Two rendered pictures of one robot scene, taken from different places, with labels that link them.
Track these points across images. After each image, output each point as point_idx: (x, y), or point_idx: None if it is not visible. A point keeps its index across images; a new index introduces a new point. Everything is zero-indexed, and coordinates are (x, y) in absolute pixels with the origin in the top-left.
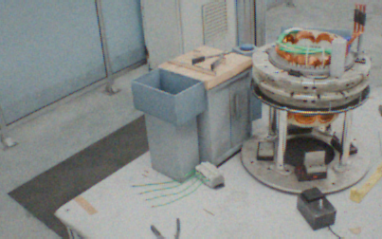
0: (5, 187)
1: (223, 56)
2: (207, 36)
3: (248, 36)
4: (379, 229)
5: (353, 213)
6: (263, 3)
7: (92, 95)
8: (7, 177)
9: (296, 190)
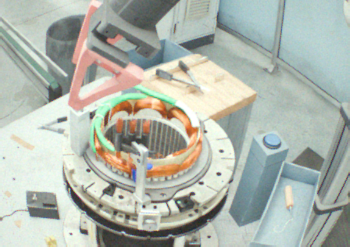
0: (315, 144)
1: (190, 84)
2: None
3: (326, 161)
4: (13, 238)
5: (35, 233)
6: (347, 138)
7: None
8: (325, 143)
9: (71, 205)
